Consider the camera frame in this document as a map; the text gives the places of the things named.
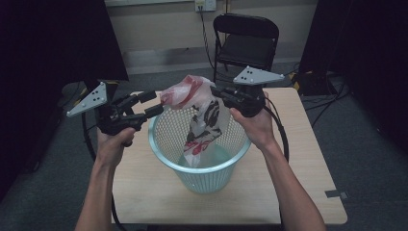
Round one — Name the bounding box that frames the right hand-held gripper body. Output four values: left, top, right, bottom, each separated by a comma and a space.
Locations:
222, 65, 286, 118

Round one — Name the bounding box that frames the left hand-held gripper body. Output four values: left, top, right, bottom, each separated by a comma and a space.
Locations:
65, 81, 149, 136

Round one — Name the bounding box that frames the printed white plastic bag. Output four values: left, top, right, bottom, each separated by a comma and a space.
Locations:
159, 74, 232, 168

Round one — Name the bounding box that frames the light blue plastic trash basket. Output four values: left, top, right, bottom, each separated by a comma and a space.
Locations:
147, 105, 252, 195

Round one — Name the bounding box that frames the person's left hand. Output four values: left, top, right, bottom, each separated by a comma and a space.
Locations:
95, 126, 138, 168

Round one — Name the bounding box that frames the person's right hand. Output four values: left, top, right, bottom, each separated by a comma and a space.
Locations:
229, 90, 279, 152

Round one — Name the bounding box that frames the black folding chair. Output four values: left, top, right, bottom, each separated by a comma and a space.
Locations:
212, 13, 280, 90

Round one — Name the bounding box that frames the black floor box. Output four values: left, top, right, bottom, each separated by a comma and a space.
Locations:
292, 70, 342, 97

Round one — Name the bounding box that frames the black curtain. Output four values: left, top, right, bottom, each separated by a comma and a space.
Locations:
298, 0, 408, 153
0, 0, 130, 201

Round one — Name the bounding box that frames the grey floor tape piece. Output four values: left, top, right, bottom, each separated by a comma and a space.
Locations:
324, 189, 349, 199

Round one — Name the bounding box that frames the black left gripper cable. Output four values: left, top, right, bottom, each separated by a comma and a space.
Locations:
81, 111, 129, 231

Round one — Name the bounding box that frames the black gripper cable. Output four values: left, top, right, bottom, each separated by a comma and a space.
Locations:
263, 96, 291, 164
81, 111, 129, 231

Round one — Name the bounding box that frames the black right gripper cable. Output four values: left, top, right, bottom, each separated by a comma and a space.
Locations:
263, 96, 291, 164

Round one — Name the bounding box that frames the black wall socket cable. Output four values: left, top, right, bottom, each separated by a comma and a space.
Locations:
197, 5, 225, 81

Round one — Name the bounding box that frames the black floor cable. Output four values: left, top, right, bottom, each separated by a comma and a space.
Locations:
301, 75, 351, 129

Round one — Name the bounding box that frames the white wall socket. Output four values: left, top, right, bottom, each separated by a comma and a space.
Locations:
194, 0, 217, 13

